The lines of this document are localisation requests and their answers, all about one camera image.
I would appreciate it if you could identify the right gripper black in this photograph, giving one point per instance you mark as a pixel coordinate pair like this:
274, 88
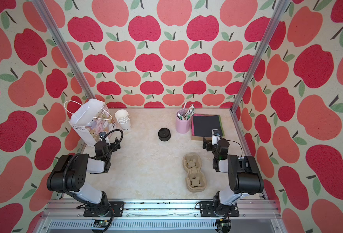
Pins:
208, 144

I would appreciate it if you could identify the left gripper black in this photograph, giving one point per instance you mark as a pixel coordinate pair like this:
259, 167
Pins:
113, 145

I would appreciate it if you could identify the cartoon animal paper gift bag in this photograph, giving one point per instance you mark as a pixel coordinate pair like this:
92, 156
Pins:
90, 120

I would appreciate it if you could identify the stack of white paper cups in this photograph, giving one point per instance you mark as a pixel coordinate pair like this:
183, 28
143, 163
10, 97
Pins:
123, 119

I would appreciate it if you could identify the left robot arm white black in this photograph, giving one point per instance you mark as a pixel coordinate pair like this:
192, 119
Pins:
69, 177

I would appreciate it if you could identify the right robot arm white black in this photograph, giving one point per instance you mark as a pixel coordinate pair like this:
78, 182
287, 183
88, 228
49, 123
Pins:
244, 179

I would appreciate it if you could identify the stack of dark napkins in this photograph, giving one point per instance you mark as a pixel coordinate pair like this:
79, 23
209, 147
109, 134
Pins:
202, 125

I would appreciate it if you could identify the brown pulp cup carrier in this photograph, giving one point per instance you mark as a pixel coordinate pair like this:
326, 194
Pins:
195, 179

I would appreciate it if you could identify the pink cylindrical holder cup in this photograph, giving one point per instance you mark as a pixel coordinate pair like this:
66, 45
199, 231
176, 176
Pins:
183, 126

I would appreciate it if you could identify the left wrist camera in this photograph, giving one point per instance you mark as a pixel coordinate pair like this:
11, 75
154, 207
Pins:
102, 134

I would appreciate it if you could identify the aluminium front rail frame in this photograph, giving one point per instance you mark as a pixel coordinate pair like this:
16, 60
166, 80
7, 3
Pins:
249, 216

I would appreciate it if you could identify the left aluminium corner post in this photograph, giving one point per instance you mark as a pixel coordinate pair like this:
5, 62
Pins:
51, 25

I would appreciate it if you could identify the aluminium corner post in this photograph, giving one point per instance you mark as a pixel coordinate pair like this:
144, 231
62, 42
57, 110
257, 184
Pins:
263, 45
51, 25

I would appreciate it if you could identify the right aluminium corner post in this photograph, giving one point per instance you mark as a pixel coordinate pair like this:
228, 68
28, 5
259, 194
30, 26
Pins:
263, 45

